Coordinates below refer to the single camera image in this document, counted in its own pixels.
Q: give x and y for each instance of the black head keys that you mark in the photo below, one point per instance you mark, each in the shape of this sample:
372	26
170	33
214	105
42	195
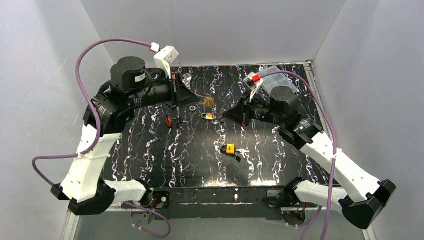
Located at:
178	122

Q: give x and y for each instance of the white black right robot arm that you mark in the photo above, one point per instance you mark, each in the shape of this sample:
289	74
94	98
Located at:
359	197

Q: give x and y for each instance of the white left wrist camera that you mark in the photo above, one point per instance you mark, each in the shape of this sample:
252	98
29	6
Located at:
164	57

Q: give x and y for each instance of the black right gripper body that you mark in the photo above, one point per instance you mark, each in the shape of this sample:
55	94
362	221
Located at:
246	112

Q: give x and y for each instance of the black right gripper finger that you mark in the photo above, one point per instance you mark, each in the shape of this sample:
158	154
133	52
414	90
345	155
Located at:
237	117
240	108

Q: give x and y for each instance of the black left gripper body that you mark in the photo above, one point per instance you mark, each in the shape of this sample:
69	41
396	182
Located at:
176	91

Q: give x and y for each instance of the silver keys on ring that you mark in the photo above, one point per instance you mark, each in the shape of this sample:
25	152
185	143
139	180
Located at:
243	152

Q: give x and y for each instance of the clear plastic screw box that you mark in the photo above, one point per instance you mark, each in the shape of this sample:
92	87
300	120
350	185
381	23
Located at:
275	80

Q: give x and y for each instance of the small brass padlock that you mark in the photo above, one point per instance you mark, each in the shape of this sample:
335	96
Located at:
208	116

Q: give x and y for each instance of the yellow padlock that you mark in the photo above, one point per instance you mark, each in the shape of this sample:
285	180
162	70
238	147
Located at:
230	150

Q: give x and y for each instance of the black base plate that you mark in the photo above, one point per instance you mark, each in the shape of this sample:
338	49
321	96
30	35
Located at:
221	202

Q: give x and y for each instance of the large brass padlock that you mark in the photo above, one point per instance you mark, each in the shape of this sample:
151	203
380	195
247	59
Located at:
206	101

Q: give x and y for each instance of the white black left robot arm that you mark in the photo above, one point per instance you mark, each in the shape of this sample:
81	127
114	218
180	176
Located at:
132	86

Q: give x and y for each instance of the orange black padlock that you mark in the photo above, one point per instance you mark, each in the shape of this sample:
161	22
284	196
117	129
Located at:
169	121

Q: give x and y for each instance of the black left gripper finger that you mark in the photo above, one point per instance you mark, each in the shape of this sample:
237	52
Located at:
182	89
186	101

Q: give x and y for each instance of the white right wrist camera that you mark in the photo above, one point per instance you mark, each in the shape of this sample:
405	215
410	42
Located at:
254	82

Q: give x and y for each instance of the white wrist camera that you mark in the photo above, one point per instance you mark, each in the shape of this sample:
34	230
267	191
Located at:
254	82
164	57

